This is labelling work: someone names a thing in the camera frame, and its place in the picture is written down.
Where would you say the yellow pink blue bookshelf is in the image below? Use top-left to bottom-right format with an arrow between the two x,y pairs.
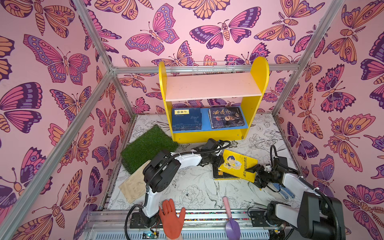
159,57 -> 270,144

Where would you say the aluminium frame post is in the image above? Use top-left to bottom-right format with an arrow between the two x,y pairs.
272,0 -> 344,117

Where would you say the green artificial grass mat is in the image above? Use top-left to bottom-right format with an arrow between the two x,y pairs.
121,125 -> 179,174

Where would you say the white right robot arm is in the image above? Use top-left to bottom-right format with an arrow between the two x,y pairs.
246,156 -> 346,240

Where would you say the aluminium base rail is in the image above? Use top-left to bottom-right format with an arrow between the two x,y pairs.
85,208 -> 295,240

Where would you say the red rubber glove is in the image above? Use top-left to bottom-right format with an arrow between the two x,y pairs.
159,199 -> 186,240

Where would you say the yellow cartoon boy book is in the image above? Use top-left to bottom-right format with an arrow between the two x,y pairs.
218,150 -> 259,183

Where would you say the purple pink garden trowel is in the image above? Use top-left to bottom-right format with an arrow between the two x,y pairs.
223,197 -> 241,240

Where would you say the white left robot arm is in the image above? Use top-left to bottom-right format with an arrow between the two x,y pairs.
125,139 -> 232,229

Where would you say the black notebook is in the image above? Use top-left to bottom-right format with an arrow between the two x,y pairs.
212,165 -> 239,180

